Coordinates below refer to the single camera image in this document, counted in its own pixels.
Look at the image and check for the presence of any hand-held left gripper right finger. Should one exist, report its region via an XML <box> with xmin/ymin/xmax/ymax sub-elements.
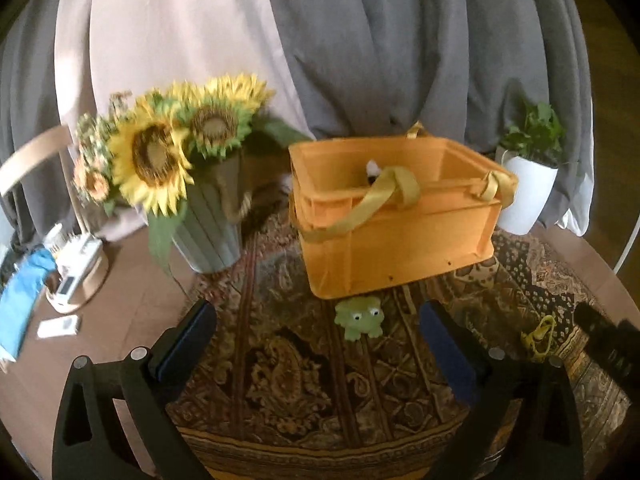
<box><xmin>419</xmin><ymin>300</ymin><xmax>585</xmax><ymax>480</ymax></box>

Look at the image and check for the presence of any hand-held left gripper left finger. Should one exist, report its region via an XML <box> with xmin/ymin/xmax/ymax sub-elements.
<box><xmin>51</xmin><ymin>299</ymin><xmax>218</xmax><ymax>480</ymax></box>

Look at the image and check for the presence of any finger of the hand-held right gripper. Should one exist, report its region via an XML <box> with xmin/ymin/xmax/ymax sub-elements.
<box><xmin>572</xmin><ymin>302</ymin><xmax>623</xmax><ymax>343</ymax></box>

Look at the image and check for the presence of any green frog toy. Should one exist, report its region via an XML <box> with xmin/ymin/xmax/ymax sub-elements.
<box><xmin>334</xmin><ymin>296</ymin><xmax>385</xmax><ymax>342</ymax></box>

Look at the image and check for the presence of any orange plastic crate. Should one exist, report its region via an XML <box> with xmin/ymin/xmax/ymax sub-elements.
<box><xmin>288</xmin><ymin>121</ymin><xmax>521</xmax><ymax>298</ymax></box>

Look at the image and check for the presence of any yellow-green small toy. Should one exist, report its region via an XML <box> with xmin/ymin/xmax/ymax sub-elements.
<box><xmin>520</xmin><ymin>315</ymin><xmax>557</xmax><ymax>363</ymax></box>

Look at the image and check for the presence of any grey-green ribbed vase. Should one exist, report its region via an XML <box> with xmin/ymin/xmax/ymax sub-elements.
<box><xmin>172</xmin><ymin>152</ymin><xmax>244</xmax><ymax>273</ymax></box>

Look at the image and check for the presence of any round wooden tray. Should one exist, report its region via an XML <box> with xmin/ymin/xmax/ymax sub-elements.
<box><xmin>45</xmin><ymin>232</ymin><xmax>109</xmax><ymax>316</ymax></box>

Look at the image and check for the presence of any patterned brown rug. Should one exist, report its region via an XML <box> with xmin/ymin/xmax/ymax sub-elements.
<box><xmin>165</xmin><ymin>205</ymin><xmax>636</xmax><ymax>480</ymax></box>

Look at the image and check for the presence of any white sheer curtain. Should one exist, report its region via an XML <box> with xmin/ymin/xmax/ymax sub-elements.
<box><xmin>555</xmin><ymin>100</ymin><xmax>597</xmax><ymax>237</ymax></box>

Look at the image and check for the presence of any white remote control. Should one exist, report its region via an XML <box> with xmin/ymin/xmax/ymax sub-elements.
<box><xmin>56</xmin><ymin>274</ymin><xmax>81</xmax><ymax>301</ymax></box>
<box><xmin>37</xmin><ymin>316</ymin><xmax>81</xmax><ymax>339</ymax></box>

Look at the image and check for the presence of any white plant pot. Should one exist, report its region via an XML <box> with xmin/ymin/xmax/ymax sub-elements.
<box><xmin>495</xmin><ymin>145</ymin><xmax>559</xmax><ymax>235</ymax></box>

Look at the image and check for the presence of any blue cloth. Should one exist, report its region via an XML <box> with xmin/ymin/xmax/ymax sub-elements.
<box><xmin>0</xmin><ymin>250</ymin><xmax>56</xmax><ymax>358</ymax></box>

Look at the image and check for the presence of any green leafy plant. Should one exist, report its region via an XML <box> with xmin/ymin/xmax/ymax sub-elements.
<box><xmin>500</xmin><ymin>100</ymin><xmax>569</xmax><ymax>168</ymax></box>

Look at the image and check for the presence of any sunflower bouquet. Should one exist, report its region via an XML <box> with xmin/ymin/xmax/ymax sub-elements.
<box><xmin>72</xmin><ymin>74</ymin><xmax>313</xmax><ymax>271</ymax></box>

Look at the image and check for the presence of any light wooden chair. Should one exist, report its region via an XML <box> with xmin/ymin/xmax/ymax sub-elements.
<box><xmin>0</xmin><ymin>125</ymin><xmax>92</xmax><ymax>241</ymax></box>

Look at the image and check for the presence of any grey curtain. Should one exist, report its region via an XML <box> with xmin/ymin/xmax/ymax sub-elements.
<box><xmin>260</xmin><ymin>0</ymin><xmax>596</xmax><ymax>233</ymax></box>
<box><xmin>0</xmin><ymin>0</ymin><xmax>68</xmax><ymax>246</ymax></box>

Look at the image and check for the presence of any beige curtain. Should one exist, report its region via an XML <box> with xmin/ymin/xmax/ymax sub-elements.
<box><xmin>54</xmin><ymin>0</ymin><xmax>321</xmax><ymax>241</ymax></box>

